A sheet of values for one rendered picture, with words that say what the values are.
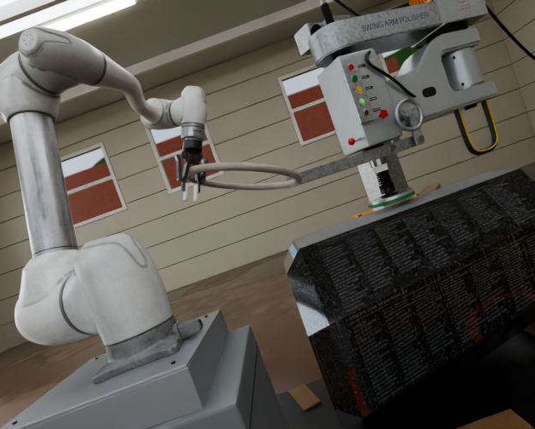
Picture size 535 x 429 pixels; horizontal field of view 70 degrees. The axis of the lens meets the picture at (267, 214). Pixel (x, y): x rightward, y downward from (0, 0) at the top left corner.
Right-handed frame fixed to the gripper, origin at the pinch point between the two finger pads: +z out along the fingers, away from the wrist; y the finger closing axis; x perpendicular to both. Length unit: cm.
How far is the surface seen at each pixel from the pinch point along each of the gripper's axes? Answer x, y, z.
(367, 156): -20, 76, -22
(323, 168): -14, 54, -14
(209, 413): -76, -25, 48
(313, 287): -25, 40, 35
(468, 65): -37, 130, -73
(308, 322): -25, 38, 48
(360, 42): -22, 68, -72
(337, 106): -9, 67, -46
